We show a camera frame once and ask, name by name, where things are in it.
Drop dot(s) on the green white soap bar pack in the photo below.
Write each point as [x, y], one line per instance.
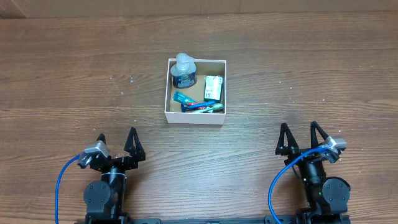
[213, 88]

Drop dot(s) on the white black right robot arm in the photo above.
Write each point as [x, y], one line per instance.
[327, 197]

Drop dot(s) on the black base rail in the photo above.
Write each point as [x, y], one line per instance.
[269, 219]

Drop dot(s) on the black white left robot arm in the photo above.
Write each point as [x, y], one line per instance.
[104, 198]

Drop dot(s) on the white cardboard box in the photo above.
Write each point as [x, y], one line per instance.
[172, 108]

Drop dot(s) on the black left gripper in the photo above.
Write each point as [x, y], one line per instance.
[136, 154]

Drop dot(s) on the blue disposable razor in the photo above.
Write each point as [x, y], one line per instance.
[196, 106]

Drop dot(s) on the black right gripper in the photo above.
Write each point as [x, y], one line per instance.
[292, 145]

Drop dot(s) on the green red toothpaste tube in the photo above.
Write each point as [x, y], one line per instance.
[183, 99]

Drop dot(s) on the white green toothbrush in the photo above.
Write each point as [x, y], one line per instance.
[214, 107]

